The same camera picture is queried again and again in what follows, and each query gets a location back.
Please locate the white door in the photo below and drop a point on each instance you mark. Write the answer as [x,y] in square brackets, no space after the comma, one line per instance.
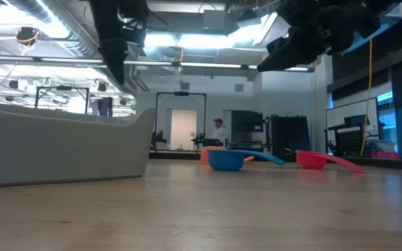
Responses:
[183,129]

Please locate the dark wall board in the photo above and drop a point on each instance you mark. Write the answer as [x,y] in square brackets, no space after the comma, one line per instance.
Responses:
[246,121]

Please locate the grey plastic basket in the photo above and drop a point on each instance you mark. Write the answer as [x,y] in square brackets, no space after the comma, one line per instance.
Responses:
[65,150]

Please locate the long ceiling light bar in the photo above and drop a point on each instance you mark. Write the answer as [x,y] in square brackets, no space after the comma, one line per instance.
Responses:
[141,63]

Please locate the black monitor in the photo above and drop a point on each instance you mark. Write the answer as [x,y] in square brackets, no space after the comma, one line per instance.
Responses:
[356,120]

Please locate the black cabinet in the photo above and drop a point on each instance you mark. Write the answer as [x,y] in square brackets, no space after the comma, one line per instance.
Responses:
[290,136]

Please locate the grey ceiling unit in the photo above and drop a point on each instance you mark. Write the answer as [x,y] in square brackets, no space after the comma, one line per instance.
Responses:
[213,20]

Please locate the large silver ceiling duct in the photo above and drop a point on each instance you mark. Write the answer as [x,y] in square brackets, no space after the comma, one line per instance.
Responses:
[65,28]

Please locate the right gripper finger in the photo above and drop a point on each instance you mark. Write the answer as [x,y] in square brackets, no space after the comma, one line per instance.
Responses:
[275,44]
[298,52]

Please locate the black pegboard cart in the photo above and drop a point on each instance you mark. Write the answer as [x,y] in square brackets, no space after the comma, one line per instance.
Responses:
[349,141]

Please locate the black ceiling camera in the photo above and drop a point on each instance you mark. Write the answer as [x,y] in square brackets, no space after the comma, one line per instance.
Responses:
[26,36]

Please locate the orange plastic measuring cup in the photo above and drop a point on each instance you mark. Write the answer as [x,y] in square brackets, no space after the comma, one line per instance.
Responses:
[204,155]

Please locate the person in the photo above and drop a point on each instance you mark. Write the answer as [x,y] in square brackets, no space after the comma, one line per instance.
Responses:
[219,132]

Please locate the red plastic measuring cup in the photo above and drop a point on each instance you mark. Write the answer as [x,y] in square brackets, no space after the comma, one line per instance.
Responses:
[309,160]

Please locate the black gantry frame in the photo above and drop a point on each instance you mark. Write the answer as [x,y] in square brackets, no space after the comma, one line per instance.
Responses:
[63,88]
[181,93]

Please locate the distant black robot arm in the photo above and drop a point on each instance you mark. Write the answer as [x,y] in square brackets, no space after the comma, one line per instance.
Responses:
[199,140]

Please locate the red and black toolbox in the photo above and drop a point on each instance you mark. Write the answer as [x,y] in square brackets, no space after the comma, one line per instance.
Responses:
[384,155]

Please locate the whiteboard with black frame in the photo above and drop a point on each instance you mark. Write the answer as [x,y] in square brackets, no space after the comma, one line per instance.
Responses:
[347,111]

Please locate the blue plastic measuring cup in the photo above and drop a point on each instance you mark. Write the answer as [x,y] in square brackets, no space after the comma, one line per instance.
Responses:
[225,160]

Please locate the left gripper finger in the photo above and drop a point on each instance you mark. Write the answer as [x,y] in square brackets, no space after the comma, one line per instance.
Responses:
[112,52]

